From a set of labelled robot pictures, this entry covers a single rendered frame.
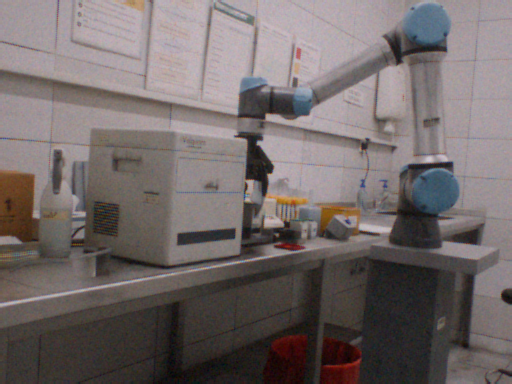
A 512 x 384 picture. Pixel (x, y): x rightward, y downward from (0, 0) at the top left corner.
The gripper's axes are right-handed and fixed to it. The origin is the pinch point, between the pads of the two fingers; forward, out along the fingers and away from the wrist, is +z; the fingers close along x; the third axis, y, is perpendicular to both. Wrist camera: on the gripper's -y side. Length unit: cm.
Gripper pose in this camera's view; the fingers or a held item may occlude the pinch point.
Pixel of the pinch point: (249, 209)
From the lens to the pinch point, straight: 154.6
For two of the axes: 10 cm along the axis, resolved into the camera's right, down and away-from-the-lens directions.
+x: 8.3, 0.9, -5.5
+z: -0.7, 10.0, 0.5
